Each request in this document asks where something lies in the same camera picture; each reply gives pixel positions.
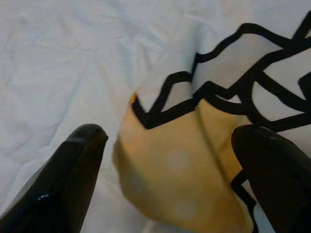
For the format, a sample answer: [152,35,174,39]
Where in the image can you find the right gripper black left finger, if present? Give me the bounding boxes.
[0,123,109,233]

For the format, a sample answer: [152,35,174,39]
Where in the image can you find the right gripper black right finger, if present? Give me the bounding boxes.
[230,125,311,233]

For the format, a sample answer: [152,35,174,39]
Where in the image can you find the yellow cartoon print blanket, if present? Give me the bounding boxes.
[111,9,311,233]

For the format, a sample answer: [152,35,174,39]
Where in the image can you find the white quilted mattress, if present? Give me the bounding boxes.
[0,0,311,233]

